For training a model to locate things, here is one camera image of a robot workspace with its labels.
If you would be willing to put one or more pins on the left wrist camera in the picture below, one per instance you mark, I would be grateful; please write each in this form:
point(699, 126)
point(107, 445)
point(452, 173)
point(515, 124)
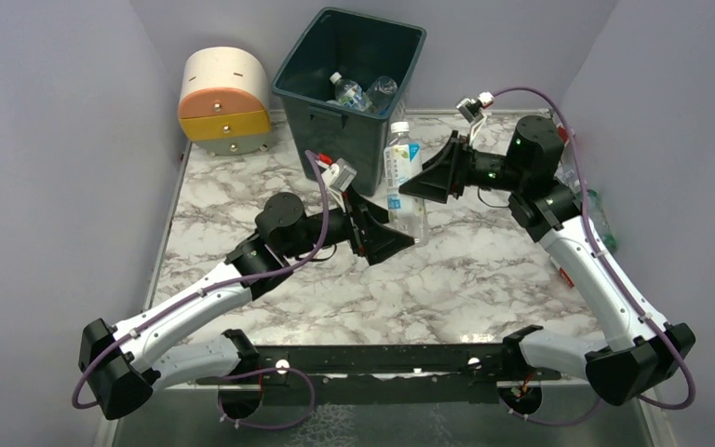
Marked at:
point(337, 174)

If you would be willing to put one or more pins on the plain clear bottle white cap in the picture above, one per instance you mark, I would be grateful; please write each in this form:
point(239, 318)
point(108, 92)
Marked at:
point(381, 93)

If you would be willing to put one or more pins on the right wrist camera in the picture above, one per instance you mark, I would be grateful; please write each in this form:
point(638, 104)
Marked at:
point(473, 111)

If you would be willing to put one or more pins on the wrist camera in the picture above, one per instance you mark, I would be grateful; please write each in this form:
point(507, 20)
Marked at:
point(473, 111)
point(337, 174)

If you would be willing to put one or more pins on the cream orange drawer box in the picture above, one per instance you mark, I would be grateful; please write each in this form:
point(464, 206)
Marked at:
point(224, 102)

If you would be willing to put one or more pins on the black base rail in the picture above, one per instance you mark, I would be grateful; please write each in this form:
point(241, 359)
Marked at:
point(380, 374)

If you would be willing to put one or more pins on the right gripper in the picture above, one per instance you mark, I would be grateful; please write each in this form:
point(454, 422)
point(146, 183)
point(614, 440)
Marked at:
point(462, 163)

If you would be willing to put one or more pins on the red cap bottle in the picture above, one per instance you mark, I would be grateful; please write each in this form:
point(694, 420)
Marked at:
point(562, 272)

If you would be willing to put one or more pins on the green tea bottle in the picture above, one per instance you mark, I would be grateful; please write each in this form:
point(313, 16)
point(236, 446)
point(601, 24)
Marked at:
point(600, 222)

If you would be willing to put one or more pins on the clear bottle light blue label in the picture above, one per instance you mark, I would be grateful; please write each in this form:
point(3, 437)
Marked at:
point(402, 161)

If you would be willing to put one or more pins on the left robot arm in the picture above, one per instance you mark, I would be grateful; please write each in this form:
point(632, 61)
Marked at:
point(125, 363)

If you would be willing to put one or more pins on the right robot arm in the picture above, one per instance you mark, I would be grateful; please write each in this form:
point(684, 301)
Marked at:
point(640, 348)

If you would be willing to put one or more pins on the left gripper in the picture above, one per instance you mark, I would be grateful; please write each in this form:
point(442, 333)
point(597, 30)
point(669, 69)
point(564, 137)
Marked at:
point(358, 226)

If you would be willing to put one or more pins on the dark green plastic bin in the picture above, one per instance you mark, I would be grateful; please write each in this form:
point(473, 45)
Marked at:
point(361, 48)

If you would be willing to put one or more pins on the clear bottle dark green label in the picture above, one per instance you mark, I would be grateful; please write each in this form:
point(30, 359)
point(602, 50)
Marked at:
point(349, 93)

